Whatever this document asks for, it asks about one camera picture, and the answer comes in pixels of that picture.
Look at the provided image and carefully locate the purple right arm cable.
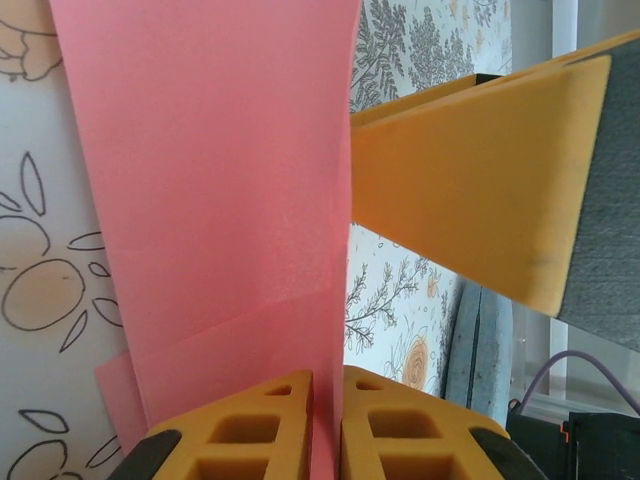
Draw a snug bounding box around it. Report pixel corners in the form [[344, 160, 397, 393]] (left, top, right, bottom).
[[519, 349, 640, 419]]

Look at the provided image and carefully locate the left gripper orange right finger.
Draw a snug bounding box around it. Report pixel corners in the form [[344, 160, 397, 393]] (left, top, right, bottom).
[[339, 364, 539, 480]]

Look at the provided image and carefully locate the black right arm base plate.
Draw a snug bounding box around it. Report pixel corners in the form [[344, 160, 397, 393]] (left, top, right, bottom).
[[505, 397, 640, 480]]

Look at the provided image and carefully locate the pink paper sheet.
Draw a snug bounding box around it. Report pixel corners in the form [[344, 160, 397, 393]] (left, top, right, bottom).
[[49, 0, 364, 480]]

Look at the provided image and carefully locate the floral fern print tablecloth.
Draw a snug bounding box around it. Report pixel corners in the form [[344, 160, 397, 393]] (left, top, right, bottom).
[[0, 0, 514, 480]]

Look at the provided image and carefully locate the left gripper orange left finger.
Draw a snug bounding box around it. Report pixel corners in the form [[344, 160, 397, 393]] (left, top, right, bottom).
[[112, 369, 317, 480]]

